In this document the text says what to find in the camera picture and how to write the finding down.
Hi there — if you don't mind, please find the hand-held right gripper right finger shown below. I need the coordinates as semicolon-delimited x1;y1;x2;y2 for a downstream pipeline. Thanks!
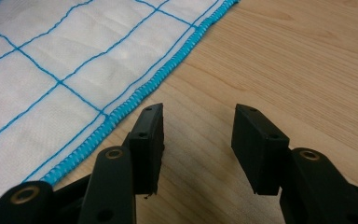
230;103;291;197

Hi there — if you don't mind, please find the white cloth with blue grid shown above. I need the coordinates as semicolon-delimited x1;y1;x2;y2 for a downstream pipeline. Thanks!
0;0;241;216

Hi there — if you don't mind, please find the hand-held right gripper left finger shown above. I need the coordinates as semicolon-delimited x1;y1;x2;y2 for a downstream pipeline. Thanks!
122;103;165;197

